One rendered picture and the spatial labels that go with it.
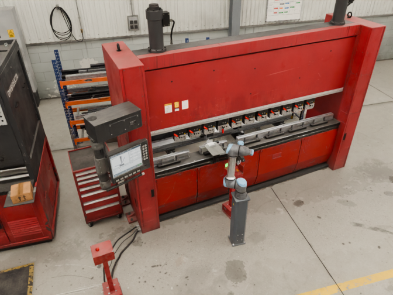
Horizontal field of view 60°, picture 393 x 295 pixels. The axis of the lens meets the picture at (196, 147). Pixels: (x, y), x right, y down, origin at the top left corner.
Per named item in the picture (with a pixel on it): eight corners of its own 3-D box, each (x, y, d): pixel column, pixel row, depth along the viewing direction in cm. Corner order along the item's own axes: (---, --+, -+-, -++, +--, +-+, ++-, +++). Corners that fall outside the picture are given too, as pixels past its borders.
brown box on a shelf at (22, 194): (3, 208, 357) (-1, 199, 350) (8, 192, 378) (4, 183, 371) (34, 202, 363) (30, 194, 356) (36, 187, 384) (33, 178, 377)
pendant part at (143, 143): (113, 184, 347) (108, 155, 327) (108, 178, 355) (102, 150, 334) (150, 167, 370) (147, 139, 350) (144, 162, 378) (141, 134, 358)
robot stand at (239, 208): (245, 243, 439) (250, 199, 395) (232, 246, 435) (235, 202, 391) (240, 233, 453) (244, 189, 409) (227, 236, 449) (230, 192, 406)
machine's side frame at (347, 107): (333, 171, 561) (372, 27, 432) (299, 144, 626) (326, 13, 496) (344, 167, 570) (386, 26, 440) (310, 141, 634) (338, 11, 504)
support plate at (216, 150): (213, 156, 429) (213, 155, 428) (203, 146, 449) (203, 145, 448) (225, 153, 435) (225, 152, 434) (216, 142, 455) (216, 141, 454)
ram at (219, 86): (146, 137, 402) (140, 72, 357) (144, 134, 408) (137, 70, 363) (342, 91, 502) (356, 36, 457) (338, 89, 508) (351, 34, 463)
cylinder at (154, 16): (151, 54, 356) (147, 7, 330) (144, 47, 375) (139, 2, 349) (181, 50, 367) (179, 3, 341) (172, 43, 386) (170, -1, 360)
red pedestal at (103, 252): (106, 308, 368) (93, 259, 321) (102, 290, 386) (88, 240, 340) (124, 301, 374) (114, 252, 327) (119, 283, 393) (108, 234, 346)
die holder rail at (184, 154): (153, 167, 431) (152, 161, 425) (152, 164, 435) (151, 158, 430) (189, 157, 447) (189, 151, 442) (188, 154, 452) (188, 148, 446)
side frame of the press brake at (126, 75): (142, 234, 453) (119, 68, 324) (126, 194, 518) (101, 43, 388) (160, 228, 462) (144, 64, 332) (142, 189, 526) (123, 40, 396)
